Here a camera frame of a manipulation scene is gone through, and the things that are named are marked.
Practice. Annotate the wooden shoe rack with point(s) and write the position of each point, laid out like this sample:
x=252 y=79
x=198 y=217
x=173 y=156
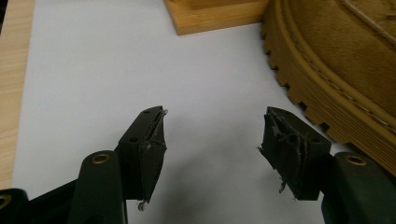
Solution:
x=214 y=15

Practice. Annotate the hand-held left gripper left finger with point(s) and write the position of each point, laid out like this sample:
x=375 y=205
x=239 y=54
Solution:
x=146 y=155

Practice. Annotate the tan suede boot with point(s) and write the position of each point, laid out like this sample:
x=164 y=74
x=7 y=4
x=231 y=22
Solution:
x=342 y=62

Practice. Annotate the white mat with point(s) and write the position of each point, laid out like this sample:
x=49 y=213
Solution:
x=202 y=71

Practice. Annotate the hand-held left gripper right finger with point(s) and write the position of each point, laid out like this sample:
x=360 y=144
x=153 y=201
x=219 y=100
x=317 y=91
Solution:
x=292 y=155

